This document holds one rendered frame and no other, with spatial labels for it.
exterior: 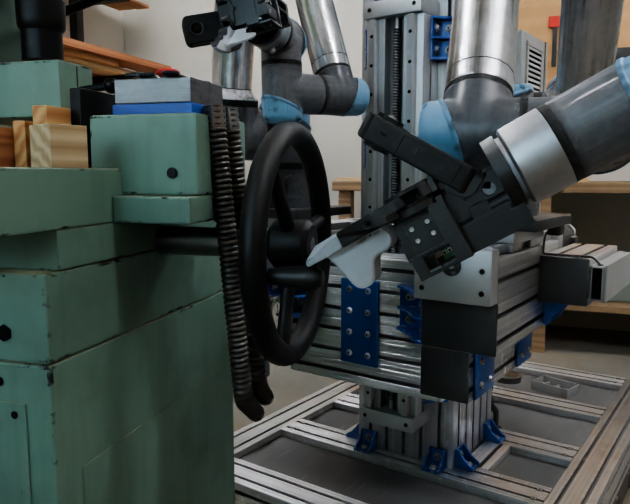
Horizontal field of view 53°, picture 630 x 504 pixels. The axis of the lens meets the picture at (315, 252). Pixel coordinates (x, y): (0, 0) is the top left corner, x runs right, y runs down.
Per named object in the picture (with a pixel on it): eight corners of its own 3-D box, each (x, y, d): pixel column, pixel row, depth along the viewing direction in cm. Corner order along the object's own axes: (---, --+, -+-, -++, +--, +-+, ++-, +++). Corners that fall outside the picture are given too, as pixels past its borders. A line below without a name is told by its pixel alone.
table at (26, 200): (58, 247, 47) (54, 165, 46) (-238, 236, 55) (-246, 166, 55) (299, 206, 105) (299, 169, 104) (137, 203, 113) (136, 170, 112)
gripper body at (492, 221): (414, 285, 57) (540, 222, 53) (368, 202, 57) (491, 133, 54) (423, 273, 64) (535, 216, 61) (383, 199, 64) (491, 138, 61)
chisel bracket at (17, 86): (62, 128, 79) (58, 58, 77) (-30, 130, 82) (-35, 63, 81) (97, 132, 86) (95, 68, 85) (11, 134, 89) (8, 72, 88)
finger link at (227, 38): (244, 36, 87) (256, 11, 94) (206, 48, 89) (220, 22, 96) (253, 56, 89) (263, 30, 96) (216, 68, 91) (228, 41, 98)
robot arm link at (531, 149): (537, 103, 52) (532, 113, 60) (487, 132, 54) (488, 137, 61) (582, 183, 52) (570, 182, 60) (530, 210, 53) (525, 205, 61)
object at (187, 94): (192, 113, 69) (190, 61, 68) (104, 115, 72) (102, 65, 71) (238, 122, 81) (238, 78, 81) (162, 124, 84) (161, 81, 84)
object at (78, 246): (59, 271, 62) (57, 230, 61) (-109, 262, 67) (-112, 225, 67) (226, 233, 100) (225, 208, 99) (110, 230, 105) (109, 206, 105)
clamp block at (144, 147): (196, 196, 68) (194, 111, 67) (89, 194, 72) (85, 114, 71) (247, 192, 83) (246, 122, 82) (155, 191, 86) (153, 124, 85)
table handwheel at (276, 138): (336, 110, 84) (344, 311, 93) (200, 113, 90) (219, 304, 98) (261, 137, 58) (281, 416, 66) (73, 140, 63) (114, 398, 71)
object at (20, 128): (27, 168, 73) (24, 120, 73) (15, 168, 74) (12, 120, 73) (129, 169, 94) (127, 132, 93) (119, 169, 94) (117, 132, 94)
